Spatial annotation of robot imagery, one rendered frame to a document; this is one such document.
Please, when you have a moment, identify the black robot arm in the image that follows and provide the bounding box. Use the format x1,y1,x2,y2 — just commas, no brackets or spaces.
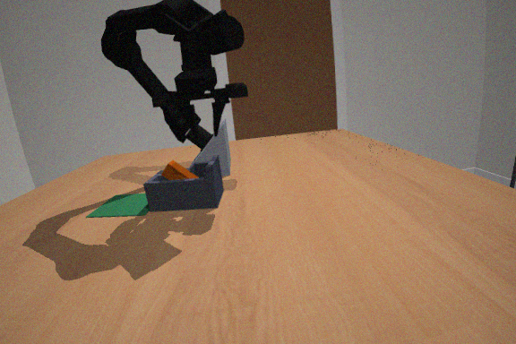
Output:
101,0,245,151

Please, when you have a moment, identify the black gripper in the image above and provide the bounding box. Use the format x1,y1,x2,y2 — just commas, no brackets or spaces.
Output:
152,57,248,138

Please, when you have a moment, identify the orange l-shaped part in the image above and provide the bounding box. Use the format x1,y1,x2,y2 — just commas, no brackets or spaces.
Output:
161,160,199,180

